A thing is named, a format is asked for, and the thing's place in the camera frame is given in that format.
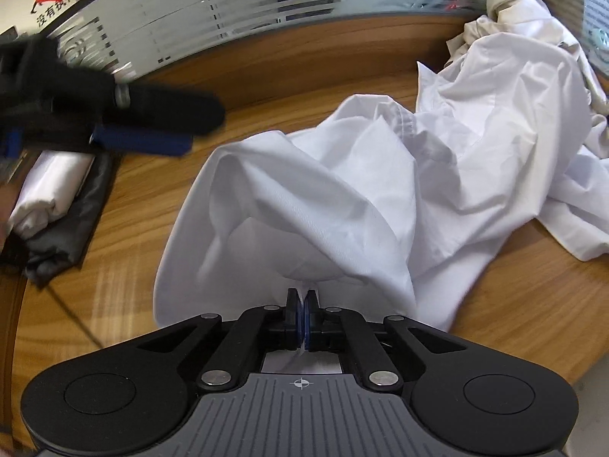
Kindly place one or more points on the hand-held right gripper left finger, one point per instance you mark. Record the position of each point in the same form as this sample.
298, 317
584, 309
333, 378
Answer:
292, 323

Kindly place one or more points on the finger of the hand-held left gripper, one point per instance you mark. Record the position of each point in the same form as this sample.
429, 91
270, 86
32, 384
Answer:
142, 140
176, 109

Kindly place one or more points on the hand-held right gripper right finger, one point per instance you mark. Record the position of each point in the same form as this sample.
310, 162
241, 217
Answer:
311, 323

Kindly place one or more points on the white long-sleeved coat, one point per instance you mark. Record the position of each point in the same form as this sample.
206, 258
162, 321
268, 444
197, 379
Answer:
309, 190

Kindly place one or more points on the folded white garment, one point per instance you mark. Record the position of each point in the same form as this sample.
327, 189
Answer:
47, 190

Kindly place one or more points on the striped frosted glass partition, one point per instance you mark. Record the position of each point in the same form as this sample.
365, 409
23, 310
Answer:
238, 9

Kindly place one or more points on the folded dark grey garment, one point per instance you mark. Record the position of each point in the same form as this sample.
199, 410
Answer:
71, 238

